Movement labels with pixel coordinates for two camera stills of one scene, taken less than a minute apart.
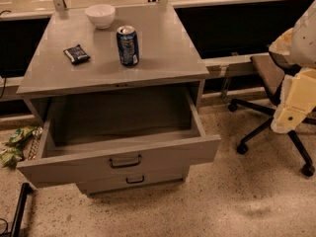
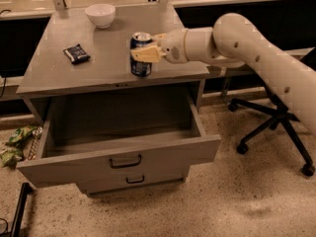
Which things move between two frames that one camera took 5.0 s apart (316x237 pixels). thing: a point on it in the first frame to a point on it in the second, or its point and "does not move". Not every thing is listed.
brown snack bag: (37, 132) does not move
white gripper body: (305, 39) to (173, 46)
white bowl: (102, 15) does not move
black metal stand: (25, 191) does not move
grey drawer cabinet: (117, 95) does not move
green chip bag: (21, 135) does not move
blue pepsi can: (128, 46) to (140, 68)
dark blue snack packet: (76, 54) does not move
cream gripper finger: (301, 100) to (148, 54)
